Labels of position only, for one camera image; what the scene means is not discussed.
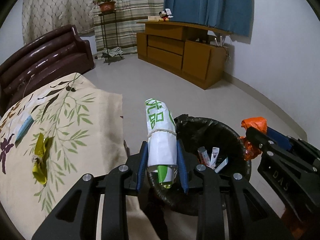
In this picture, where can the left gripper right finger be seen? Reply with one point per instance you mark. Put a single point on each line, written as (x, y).
(230, 208)

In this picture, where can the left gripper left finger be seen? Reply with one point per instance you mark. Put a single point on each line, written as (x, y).
(76, 214)

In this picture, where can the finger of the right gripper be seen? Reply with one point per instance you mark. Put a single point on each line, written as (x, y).
(306, 172)
(298, 147)

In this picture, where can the orange plastic bag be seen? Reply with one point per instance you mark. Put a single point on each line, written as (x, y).
(254, 126)

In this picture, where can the white teal small tube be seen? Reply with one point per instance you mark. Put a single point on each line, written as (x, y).
(221, 166)

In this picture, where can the white green printed tube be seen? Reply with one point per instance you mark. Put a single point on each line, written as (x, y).
(162, 142)

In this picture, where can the yellow snack wrapper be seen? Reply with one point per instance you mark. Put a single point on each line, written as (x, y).
(40, 157)

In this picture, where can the blue medicine sachet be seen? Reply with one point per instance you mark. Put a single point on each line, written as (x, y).
(24, 129)

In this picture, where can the black lined trash bin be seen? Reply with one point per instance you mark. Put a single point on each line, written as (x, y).
(197, 132)

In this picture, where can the floral beige tablecloth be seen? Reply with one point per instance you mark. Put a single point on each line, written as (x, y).
(86, 124)

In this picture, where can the wooden TV cabinet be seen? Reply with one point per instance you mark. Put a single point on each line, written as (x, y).
(191, 51)

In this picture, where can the black metal plant stand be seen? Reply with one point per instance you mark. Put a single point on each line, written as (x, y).
(108, 41)

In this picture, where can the striped cloth on stand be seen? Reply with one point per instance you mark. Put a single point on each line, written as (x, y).
(112, 52)

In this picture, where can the blue curtain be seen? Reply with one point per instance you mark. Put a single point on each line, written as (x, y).
(234, 16)

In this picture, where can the dark brown leather sofa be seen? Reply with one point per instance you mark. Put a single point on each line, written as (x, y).
(53, 55)

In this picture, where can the Mickey Mouse plush toy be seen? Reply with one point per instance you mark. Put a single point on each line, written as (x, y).
(163, 16)

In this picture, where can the small box on cabinet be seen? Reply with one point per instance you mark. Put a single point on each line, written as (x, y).
(154, 18)

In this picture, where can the potted green plant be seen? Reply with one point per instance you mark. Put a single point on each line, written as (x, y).
(106, 5)

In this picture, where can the striped curtain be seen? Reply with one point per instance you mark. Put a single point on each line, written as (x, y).
(129, 13)

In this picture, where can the beige patterned curtain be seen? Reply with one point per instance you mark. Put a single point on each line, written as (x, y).
(42, 16)

